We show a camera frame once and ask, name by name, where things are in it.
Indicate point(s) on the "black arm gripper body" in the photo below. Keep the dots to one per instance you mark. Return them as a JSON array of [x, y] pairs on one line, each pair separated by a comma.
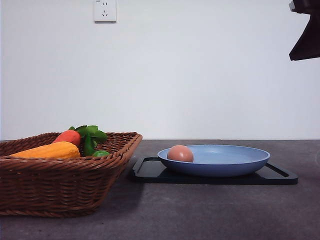
[[308, 7]]

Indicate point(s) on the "yellow toy corn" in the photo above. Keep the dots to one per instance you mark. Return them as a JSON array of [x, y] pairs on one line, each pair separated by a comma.
[[55, 150]]

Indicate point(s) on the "orange toy carrot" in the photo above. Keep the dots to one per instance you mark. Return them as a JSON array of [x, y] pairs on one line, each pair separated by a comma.
[[71, 136]]

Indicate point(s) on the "green toy chili pepper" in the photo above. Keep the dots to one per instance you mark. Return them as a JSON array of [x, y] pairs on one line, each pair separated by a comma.
[[92, 134]]

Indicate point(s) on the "blue plate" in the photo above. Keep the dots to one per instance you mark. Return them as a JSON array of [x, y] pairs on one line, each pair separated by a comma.
[[217, 160]]

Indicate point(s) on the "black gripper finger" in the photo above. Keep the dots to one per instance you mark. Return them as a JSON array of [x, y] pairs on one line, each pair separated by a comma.
[[308, 46]]

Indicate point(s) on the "black tray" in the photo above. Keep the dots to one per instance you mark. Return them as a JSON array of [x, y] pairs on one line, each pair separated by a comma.
[[150, 170]]

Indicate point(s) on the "brown wicker basket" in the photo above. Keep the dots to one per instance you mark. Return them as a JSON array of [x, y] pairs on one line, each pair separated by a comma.
[[60, 187]]

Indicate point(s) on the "brown egg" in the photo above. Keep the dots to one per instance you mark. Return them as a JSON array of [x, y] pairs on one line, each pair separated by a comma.
[[180, 153]]

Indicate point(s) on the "white wall socket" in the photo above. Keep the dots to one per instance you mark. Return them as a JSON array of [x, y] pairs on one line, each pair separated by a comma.
[[105, 11]]

